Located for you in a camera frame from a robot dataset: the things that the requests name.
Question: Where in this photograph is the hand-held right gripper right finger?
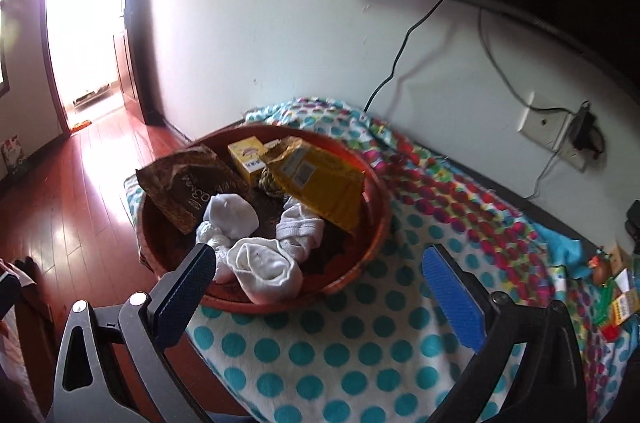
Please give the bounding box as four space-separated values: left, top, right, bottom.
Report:
421 244 586 423

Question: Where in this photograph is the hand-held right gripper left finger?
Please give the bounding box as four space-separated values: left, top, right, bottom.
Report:
50 243 217 423

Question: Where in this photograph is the large white sock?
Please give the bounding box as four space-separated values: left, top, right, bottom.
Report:
215 237 305 304

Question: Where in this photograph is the small white sock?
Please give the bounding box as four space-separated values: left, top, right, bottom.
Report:
202 194 260 239

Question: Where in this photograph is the brown snack bag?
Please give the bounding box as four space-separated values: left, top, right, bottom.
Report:
136 144 251 235

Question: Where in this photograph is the red round tray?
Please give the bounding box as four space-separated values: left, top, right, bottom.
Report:
137 123 393 315

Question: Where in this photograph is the ribbed white sock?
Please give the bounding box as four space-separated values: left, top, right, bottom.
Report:
274 197 326 261

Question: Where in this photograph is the woven rattan ball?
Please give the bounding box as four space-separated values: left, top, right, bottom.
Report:
259 168 283 196

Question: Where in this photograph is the yellow carton box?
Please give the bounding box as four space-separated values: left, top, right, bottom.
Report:
227 137 271 189

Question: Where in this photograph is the yellow snack bag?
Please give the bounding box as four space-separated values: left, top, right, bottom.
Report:
260 136 368 231

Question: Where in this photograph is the blue cloth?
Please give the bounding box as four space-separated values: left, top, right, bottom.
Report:
542 225 598 279

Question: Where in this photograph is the polka dot blanket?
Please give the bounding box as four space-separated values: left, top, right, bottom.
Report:
122 96 640 423

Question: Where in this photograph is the dark wooden furniture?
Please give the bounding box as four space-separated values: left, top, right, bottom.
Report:
15 255 58 354

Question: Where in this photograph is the toy crab figure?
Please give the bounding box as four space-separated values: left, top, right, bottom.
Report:
589 253 618 286

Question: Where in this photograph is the small tan box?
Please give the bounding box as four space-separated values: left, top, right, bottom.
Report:
607 243 636 276

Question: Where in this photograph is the small white yellow box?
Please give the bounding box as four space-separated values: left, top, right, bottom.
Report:
611 290 640 329

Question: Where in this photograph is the black webcam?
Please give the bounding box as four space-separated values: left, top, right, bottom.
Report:
625 200 640 254

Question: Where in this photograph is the black power adapter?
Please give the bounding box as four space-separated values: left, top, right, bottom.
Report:
570 100 606 159

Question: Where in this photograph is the patterned bag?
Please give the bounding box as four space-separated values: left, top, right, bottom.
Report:
0 136 27 176

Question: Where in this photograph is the grey adapter cable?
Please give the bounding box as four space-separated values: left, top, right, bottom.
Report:
530 150 558 199

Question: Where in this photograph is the white wall socket plate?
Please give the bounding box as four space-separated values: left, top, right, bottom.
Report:
517 90 588 171

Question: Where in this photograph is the black television cable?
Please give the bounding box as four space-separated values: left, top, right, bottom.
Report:
362 0 446 111

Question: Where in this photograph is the grey television cable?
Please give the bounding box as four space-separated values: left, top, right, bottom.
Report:
477 8 581 111

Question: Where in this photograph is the dark wooden door frame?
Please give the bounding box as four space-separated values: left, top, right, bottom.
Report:
122 0 168 128

